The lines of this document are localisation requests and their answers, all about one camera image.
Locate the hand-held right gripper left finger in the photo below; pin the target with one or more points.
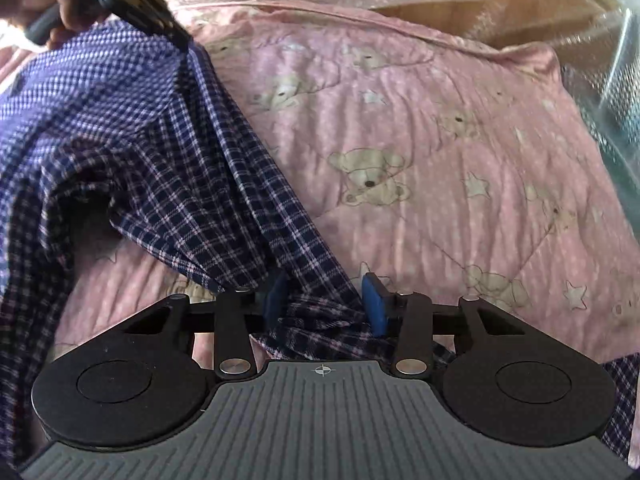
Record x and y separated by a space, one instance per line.
274 305

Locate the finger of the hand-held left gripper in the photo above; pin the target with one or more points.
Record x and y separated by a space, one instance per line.
175 35

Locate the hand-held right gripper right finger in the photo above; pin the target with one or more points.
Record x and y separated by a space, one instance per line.
376 305

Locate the navy plaid shirt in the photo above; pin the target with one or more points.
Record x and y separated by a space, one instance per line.
150 160

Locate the person's left hand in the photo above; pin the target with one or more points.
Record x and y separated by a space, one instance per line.
82 15

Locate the pink bear print quilt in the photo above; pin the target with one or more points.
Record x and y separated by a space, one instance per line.
425 110

